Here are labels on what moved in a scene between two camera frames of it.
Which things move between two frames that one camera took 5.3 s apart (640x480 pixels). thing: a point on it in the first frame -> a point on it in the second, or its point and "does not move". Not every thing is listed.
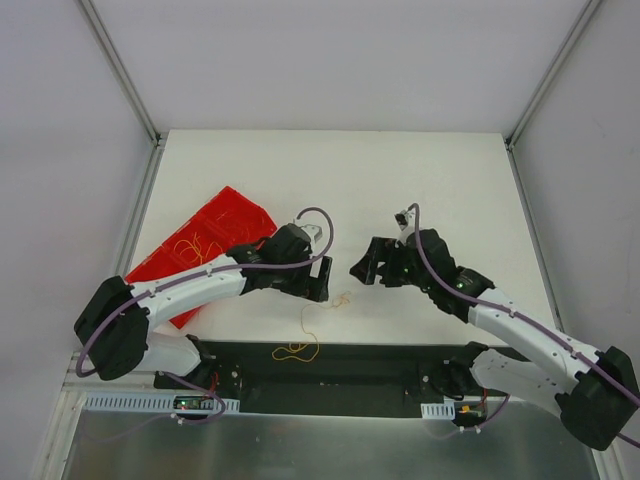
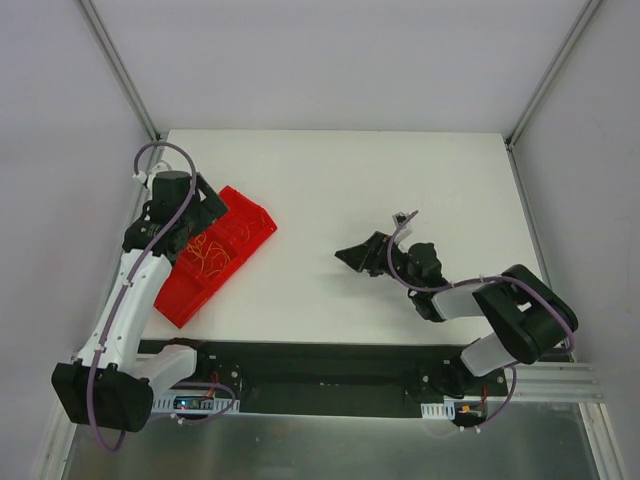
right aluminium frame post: [560, 56] does not move
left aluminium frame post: [122, 69] does not move
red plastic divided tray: [228, 222] does not move
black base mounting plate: [330, 378] does not move
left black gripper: [310, 284] -> [208, 201]
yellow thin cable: [307, 334] -> [219, 259]
